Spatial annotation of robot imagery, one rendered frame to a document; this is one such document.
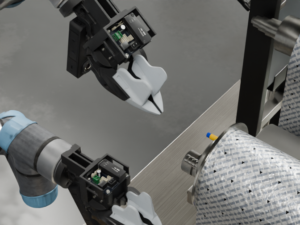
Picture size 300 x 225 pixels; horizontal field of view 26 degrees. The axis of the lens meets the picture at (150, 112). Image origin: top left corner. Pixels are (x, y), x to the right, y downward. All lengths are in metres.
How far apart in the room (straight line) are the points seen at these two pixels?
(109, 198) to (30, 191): 0.23
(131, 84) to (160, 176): 0.52
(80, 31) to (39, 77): 2.17
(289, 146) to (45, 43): 2.39
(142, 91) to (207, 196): 0.18
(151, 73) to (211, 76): 2.14
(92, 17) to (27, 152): 0.34
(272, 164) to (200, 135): 0.63
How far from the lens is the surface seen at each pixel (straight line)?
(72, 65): 1.02
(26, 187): 1.28
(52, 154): 1.16
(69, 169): 1.15
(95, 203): 1.14
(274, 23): 1.12
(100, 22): 0.93
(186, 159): 0.99
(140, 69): 0.98
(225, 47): 3.29
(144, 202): 1.11
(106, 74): 0.95
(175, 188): 1.42
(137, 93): 0.96
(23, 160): 1.21
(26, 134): 1.21
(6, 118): 1.39
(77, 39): 0.98
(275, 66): 1.27
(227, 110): 1.61
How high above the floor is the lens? 1.99
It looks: 43 degrees down
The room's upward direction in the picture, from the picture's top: straight up
